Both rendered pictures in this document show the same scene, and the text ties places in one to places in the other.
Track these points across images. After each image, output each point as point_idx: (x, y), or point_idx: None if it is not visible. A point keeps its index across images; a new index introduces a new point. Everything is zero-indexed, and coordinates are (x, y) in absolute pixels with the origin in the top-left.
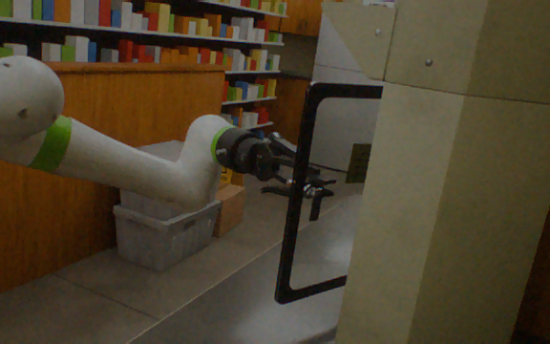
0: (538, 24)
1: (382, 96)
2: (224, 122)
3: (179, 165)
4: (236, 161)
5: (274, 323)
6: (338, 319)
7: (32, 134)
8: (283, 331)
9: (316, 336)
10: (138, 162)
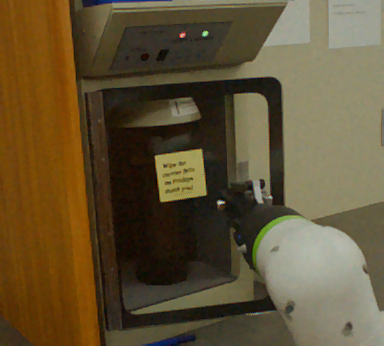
0: None
1: (245, 73)
2: (298, 223)
3: (380, 312)
4: None
5: (277, 341)
6: (201, 338)
7: None
8: (273, 335)
9: (243, 328)
10: None
